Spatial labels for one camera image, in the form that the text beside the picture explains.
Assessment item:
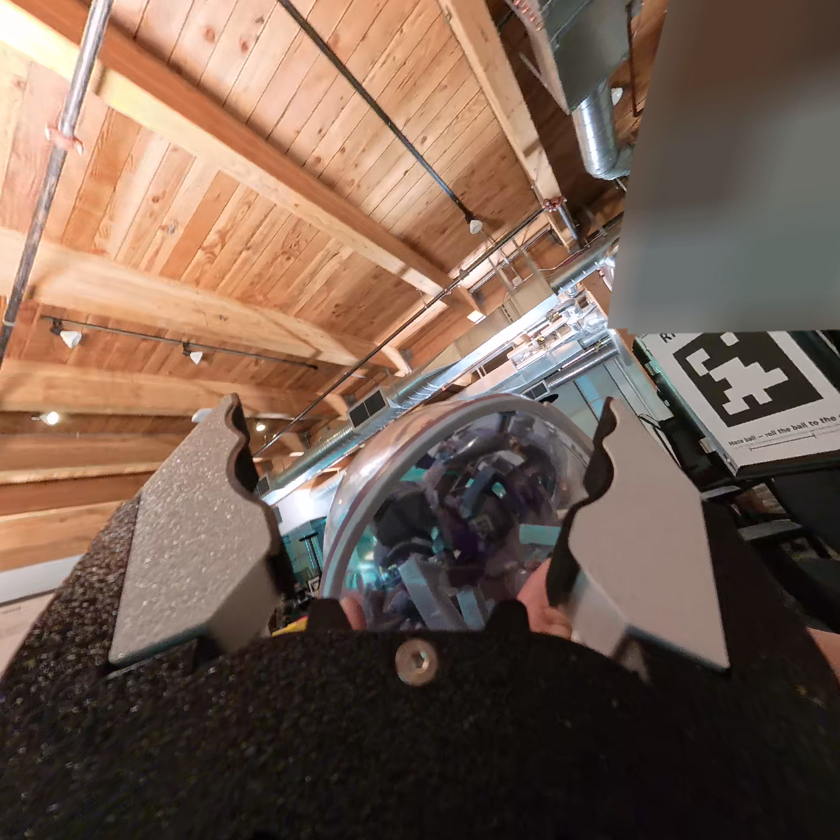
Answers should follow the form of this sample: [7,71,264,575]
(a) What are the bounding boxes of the black track light rail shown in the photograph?
[39,315,319,371]
[276,0,487,236]

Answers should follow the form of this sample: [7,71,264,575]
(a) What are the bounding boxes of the framed marker sign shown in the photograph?
[633,331,840,480]

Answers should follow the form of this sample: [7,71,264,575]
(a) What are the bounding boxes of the silver spiral air duct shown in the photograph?
[571,85,635,182]

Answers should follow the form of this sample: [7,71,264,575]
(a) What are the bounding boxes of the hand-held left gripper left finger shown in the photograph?
[108,394,296,667]

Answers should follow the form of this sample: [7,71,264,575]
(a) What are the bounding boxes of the clear plastic maze ball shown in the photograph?
[320,394,595,632]

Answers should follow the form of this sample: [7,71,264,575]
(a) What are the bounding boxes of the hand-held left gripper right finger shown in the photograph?
[546,397,731,672]

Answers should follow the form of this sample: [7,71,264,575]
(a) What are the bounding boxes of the grey rectangular air duct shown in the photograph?
[512,0,644,116]

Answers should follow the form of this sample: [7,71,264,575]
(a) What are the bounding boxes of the thick grey metal pipe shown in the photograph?
[0,0,112,342]

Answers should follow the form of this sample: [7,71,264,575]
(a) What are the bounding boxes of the person's left hand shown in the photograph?
[524,560,574,640]

